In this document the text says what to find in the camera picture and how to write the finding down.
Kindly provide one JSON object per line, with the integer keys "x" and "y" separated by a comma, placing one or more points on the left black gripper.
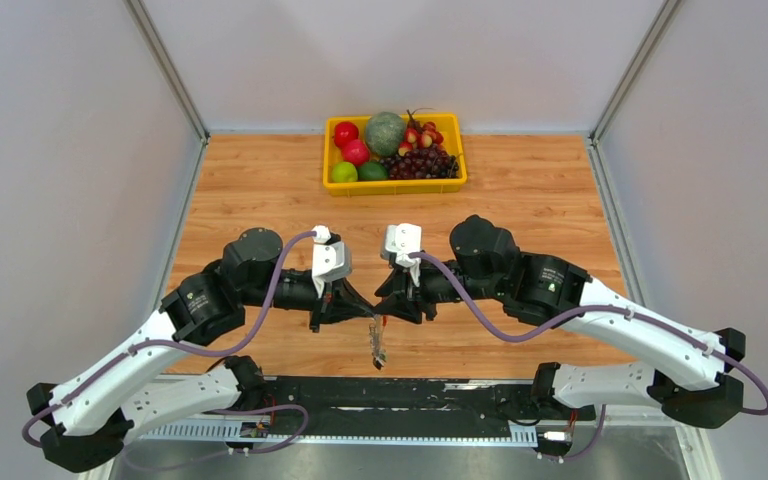
{"x": 339, "y": 302}

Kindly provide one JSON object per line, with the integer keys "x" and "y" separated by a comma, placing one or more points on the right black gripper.
{"x": 402, "y": 299}

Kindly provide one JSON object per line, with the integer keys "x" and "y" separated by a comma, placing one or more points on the metal key organizer with rings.
{"x": 376, "y": 341}

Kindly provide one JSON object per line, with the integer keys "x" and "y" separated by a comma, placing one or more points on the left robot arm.
{"x": 168, "y": 370}

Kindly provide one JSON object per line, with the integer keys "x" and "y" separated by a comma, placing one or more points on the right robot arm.
{"x": 684, "y": 372}

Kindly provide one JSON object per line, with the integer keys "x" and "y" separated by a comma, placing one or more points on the dark green avocado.
{"x": 372, "y": 171}

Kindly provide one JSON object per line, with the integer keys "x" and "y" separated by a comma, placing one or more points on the light green lime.
{"x": 344, "y": 172}

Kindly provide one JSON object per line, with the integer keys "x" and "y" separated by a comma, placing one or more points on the dark purple grape bunch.
{"x": 422, "y": 164}

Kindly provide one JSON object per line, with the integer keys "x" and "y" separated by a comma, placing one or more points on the pink red apple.
{"x": 355, "y": 152}

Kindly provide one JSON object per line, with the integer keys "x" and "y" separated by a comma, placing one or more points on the red cherry cluster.
{"x": 419, "y": 135}

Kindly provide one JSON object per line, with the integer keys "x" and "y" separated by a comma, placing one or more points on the green melon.
{"x": 384, "y": 132}

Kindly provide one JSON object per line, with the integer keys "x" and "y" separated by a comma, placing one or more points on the yellow plastic fruit tray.
{"x": 446, "y": 122}

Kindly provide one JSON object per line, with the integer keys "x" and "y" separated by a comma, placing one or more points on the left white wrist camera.
{"x": 331, "y": 259}

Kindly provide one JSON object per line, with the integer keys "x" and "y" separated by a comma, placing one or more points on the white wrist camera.
{"x": 400, "y": 241}
{"x": 331, "y": 259}

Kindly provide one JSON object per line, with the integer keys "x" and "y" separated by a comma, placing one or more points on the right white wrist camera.
{"x": 400, "y": 241}

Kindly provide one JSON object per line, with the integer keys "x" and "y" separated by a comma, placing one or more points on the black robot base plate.
{"x": 399, "y": 406}

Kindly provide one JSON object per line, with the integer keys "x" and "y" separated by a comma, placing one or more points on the slotted grey cable duct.
{"x": 238, "y": 430}

